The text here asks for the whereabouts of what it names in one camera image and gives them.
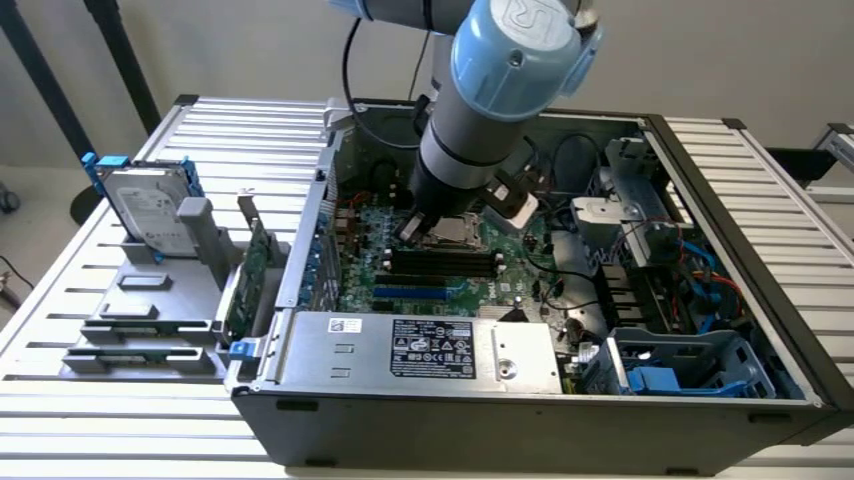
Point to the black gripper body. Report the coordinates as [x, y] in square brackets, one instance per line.
[448, 192]

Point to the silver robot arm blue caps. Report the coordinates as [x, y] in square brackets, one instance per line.
[493, 65]

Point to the silver CPU socket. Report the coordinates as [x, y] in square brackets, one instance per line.
[460, 231]

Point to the black RAM slot bank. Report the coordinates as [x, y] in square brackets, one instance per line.
[445, 261]

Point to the black expansion slot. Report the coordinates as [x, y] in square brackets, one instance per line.
[408, 280]

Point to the blue expansion slot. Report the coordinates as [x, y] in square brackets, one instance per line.
[408, 293]

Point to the green motherboard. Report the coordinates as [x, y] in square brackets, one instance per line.
[460, 290]

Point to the silver power supply with label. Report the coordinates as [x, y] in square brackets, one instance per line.
[413, 350]

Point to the green graphics card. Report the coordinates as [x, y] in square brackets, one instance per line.
[252, 280]

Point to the silver metal drive cage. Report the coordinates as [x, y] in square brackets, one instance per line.
[627, 205]

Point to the blue case latch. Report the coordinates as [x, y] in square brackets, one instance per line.
[242, 349]

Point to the grey parts rack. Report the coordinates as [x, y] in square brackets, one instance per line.
[166, 305]

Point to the black open PC case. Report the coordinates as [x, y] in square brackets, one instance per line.
[507, 430]

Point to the blue plastic disk bay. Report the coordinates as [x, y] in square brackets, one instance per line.
[673, 367]

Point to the black round stand base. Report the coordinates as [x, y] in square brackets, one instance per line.
[88, 205]

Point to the black tripod leg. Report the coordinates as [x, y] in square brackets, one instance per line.
[126, 65]
[46, 80]

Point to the white black wrist camera box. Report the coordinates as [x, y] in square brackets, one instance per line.
[512, 202]

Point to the hard disk in blue bracket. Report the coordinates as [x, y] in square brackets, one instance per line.
[146, 205]

